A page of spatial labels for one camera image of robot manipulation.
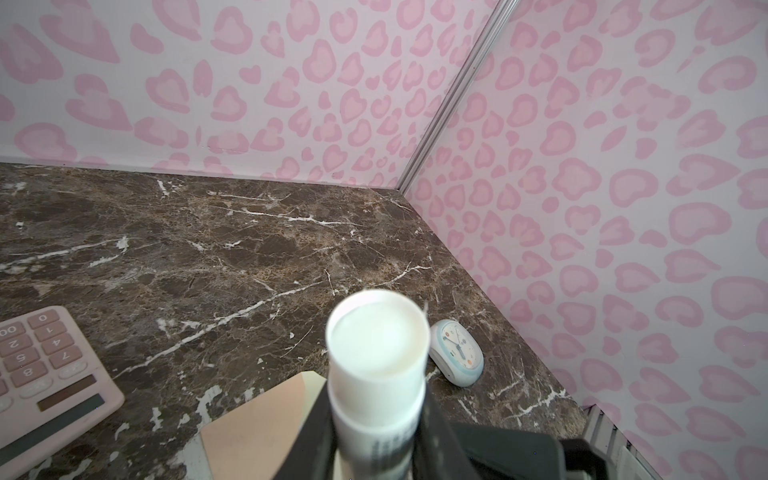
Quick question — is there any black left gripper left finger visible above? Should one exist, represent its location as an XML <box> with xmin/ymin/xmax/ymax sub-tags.
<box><xmin>287</xmin><ymin>384</ymin><xmax>336</xmax><ymax>480</ymax></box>

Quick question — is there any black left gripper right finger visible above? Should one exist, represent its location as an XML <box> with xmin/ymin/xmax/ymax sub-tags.
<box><xmin>413</xmin><ymin>387</ymin><xmax>480</xmax><ymax>480</ymax></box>

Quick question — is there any peach pink envelope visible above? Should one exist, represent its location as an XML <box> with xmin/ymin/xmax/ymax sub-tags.
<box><xmin>201</xmin><ymin>371</ymin><xmax>326</xmax><ymax>480</ymax></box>

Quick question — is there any white glue stick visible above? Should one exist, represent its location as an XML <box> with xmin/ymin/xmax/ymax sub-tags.
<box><xmin>325</xmin><ymin>289</ymin><xmax>430</xmax><ymax>479</ymax></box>

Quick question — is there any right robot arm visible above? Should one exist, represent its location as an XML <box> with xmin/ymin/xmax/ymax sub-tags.
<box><xmin>452</xmin><ymin>423</ymin><xmax>617</xmax><ymax>479</ymax></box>

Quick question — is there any white round clock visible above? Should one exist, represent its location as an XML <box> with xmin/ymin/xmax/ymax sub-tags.
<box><xmin>429</xmin><ymin>319</ymin><xmax>485</xmax><ymax>388</ymax></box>

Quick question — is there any pink desk calculator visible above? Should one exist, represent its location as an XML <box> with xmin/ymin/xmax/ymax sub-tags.
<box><xmin>1</xmin><ymin>306</ymin><xmax>125</xmax><ymax>479</ymax></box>

